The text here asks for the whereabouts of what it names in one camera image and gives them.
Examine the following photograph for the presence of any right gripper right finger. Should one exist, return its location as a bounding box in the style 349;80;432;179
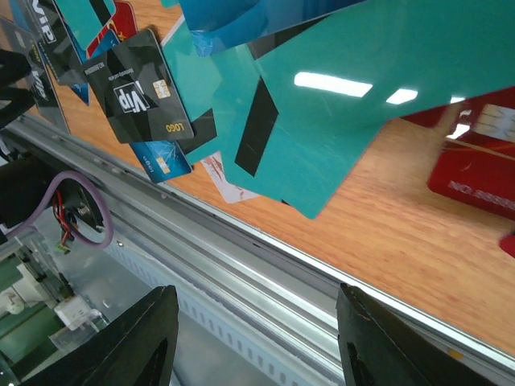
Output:
336;283;489;386

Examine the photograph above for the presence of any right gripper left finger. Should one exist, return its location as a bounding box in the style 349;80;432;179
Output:
22;285;179;386

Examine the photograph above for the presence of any black vip card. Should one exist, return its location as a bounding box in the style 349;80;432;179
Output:
82;28;194;144
1;17;70;133
24;0;85;85

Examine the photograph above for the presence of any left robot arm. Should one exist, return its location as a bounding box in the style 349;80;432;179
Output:
1;49;50;228

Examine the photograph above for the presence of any blue card bottom of pile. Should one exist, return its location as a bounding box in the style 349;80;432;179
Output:
130;141;192;183

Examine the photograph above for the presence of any white card with red print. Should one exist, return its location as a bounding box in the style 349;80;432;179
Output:
200;151;259;203

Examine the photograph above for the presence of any red card bottom right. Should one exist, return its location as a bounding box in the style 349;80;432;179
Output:
427;87;514;220

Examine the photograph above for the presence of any teal card with stripe bottom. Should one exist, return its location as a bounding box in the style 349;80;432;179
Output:
222;1;514;218

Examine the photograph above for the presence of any teal card with stripe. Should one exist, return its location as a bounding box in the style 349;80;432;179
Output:
222;1;514;218
161;16;221;164

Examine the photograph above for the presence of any black vip card on red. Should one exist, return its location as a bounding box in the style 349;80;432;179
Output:
82;28;194;144

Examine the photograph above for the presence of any teal card with stripe left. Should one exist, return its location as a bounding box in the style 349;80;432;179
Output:
161;16;221;164

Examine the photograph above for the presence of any grey slotted cable duct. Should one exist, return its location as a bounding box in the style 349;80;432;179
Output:
105;243;334;385

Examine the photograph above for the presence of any aluminium rail frame front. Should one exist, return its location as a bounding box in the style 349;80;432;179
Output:
4;117;514;385

